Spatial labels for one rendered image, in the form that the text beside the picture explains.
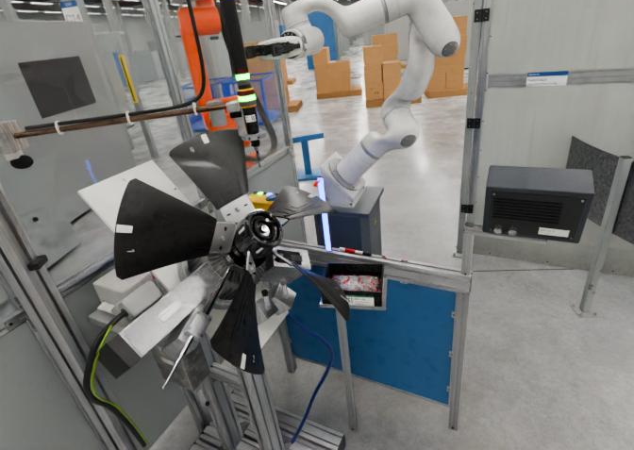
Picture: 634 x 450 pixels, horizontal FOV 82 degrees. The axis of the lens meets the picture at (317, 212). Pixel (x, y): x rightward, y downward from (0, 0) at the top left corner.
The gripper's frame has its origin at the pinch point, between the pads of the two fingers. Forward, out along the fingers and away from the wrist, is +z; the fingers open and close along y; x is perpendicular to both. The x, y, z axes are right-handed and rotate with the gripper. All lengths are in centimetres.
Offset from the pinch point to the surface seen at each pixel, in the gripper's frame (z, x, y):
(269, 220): 17.1, -42.0, -4.5
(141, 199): 41.1, -25.7, 11.1
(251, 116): 11.6, -14.5, -1.3
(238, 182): 13.1, -33.2, 7.0
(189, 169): 17.2, -28.2, 20.4
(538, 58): -168, -28, -72
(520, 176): -23, -41, -66
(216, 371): 26, -107, 28
